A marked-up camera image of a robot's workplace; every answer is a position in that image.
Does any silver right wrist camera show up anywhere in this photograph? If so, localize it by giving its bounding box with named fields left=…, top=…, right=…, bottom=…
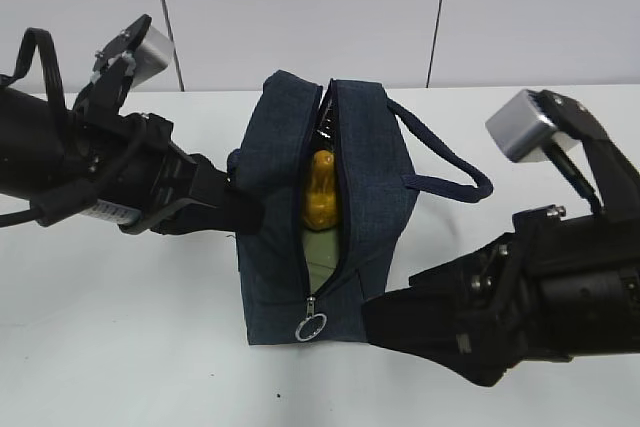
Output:
left=485, top=89, right=578, bottom=163

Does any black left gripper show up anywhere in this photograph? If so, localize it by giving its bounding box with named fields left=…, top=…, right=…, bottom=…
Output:
left=64, top=109, right=265, bottom=235

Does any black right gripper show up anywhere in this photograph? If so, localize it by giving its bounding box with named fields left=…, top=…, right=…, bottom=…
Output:
left=362, top=204, right=573, bottom=387

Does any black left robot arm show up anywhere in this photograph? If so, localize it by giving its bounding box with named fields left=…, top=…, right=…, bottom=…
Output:
left=1, top=88, right=264, bottom=235

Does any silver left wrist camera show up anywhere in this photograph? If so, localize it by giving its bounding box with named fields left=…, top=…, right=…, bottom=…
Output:
left=131, top=26, right=174, bottom=88

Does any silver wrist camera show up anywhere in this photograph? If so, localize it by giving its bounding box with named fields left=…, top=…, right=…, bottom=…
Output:
left=485, top=89, right=578, bottom=163
left=131, top=26, right=174, bottom=88

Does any yellow pear-shaped squash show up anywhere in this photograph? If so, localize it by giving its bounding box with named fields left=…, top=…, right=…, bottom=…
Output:
left=301, top=150, right=340, bottom=231

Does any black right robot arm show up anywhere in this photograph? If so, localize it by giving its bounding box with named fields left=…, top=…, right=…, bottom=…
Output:
left=362, top=206, right=639, bottom=387

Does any dark blue lunch bag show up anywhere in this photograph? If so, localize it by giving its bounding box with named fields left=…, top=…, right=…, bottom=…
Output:
left=228, top=70, right=493, bottom=346

